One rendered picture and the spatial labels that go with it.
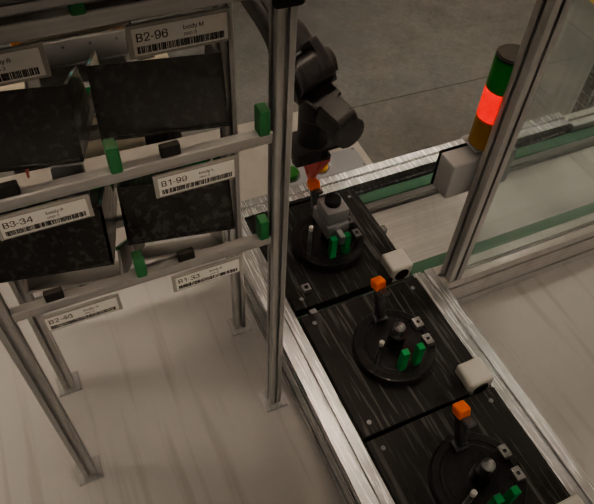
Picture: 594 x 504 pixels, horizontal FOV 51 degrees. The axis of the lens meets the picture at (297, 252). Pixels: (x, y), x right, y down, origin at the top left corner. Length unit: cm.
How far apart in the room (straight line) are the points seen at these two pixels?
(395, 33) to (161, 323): 282
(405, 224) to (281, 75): 79
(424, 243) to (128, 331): 62
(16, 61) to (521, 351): 103
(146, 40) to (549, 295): 105
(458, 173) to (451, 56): 267
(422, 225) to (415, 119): 183
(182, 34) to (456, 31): 340
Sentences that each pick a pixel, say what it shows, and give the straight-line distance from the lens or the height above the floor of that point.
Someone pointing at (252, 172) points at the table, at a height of 86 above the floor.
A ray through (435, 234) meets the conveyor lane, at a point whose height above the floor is 92.
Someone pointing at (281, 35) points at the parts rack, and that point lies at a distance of 58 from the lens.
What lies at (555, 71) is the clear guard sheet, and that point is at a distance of 96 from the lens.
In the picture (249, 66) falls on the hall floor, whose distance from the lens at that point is 340.
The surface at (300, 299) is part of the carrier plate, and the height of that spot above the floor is 97.
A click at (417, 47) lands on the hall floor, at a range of 368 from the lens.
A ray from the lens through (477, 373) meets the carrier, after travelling 107.
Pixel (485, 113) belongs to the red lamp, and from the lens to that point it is 97.
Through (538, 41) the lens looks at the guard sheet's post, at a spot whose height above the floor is 146.
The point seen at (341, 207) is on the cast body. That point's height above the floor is 109.
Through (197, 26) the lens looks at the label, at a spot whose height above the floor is 160.
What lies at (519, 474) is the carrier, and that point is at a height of 101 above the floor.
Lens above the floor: 188
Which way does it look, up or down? 50 degrees down
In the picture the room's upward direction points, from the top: 4 degrees clockwise
